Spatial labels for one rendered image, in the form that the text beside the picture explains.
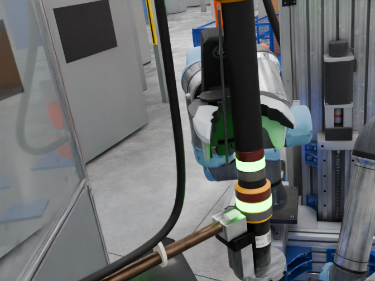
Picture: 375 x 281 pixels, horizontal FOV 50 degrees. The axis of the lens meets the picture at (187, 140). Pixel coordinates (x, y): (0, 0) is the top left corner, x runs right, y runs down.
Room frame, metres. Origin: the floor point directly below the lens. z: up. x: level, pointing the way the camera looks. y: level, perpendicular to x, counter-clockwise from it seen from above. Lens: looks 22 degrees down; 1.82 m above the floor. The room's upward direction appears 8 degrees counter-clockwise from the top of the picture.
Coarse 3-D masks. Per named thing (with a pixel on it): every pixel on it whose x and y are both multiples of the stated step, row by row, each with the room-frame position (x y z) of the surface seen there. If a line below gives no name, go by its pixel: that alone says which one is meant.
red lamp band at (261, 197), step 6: (234, 186) 0.43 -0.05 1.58; (270, 186) 0.42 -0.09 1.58; (240, 192) 0.41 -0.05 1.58; (264, 192) 0.41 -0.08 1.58; (270, 192) 0.41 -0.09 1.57; (240, 198) 0.41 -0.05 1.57; (246, 198) 0.41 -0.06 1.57; (252, 198) 0.40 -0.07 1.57; (258, 198) 0.40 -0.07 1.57; (264, 198) 0.41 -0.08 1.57
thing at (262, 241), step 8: (248, 224) 0.41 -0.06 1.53; (256, 224) 0.41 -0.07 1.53; (264, 224) 0.41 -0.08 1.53; (256, 232) 0.41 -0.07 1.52; (264, 232) 0.41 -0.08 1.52; (256, 240) 0.41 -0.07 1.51; (264, 240) 0.41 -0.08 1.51; (256, 248) 0.41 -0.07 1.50; (264, 248) 0.41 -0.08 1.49; (256, 256) 0.41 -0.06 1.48; (264, 256) 0.41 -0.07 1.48; (256, 264) 0.41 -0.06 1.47; (264, 264) 0.41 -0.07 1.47
